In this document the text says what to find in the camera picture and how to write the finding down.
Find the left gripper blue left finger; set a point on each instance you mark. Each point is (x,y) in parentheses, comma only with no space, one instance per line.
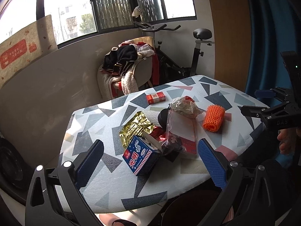
(86,162)

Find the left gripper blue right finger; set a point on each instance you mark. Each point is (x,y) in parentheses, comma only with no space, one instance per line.
(215,163)

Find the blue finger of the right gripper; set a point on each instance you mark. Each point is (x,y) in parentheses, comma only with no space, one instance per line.
(256,112)
(264,94)

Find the orange foam fruit net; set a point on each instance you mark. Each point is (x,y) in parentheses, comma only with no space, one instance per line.
(213,118)

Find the clear red-edged plastic package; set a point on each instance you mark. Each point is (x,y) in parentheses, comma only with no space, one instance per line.
(180,136)

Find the blue milk carton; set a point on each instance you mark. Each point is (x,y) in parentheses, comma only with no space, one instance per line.
(140,155)

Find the gold foil wrapper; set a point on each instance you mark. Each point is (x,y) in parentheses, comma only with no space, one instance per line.
(138,124)

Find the white plastic bag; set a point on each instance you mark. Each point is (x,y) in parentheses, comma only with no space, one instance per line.
(186,106)

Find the red cigarette box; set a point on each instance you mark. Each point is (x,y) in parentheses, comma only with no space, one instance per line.
(155,98)

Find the person's right hand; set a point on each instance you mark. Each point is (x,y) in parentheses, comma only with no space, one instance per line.
(287,139)

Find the geometric patterned table cover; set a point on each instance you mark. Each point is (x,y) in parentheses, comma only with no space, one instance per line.
(113,187)

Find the red crumpled wrapper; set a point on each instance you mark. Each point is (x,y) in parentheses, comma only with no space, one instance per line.
(158,133)

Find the dark washing machine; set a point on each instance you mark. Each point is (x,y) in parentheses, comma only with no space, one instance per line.
(16,175)

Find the black round tin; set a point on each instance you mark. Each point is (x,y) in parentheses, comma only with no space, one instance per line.
(162,118)

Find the white foam fruit net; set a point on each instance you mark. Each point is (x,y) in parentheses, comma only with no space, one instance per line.
(152,116)

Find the blue curtain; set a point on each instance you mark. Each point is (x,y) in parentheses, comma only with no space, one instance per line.
(275,28)

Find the wooden door panel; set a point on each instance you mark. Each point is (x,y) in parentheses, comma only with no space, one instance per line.
(232,35)

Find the black exercise bike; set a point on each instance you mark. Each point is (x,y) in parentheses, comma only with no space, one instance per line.
(174,27)

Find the beige chair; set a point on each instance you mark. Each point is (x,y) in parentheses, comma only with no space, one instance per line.
(141,68)

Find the cardboard sheet with red label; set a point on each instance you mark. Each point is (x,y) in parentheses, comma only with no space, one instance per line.
(25,47)

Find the black window frame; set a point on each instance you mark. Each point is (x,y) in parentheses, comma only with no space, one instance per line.
(76,19)

